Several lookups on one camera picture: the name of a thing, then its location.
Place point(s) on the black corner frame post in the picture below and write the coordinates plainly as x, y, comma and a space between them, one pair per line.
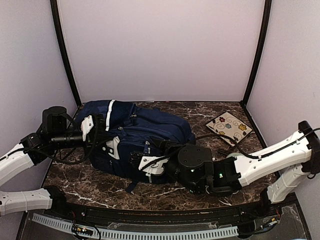
63, 51
258, 53

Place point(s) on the navy blue student backpack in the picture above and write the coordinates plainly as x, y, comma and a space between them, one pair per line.
132, 128

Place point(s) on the black right corner frame post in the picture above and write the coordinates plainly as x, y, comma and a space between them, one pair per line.
258, 53

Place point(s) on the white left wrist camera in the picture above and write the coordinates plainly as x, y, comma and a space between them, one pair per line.
90, 125

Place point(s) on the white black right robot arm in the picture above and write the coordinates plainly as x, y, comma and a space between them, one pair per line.
194, 168

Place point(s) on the pale green ceramic bowl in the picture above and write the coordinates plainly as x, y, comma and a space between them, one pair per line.
234, 155

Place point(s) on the floral square ceramic plate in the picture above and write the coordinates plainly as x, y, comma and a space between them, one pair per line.
228, 125

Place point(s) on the white slotted cable duct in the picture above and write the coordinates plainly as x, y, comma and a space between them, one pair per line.
123, 231

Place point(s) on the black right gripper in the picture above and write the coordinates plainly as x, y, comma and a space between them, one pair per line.
170, 145

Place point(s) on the black front table rail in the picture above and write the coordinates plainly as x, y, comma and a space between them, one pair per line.
103, 202

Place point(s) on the black left corner frame post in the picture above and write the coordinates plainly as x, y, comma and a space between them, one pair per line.
63, 51

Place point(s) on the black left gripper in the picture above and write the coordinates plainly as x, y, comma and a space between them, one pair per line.
92, 138

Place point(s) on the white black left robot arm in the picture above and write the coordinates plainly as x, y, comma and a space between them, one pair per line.
57, 131

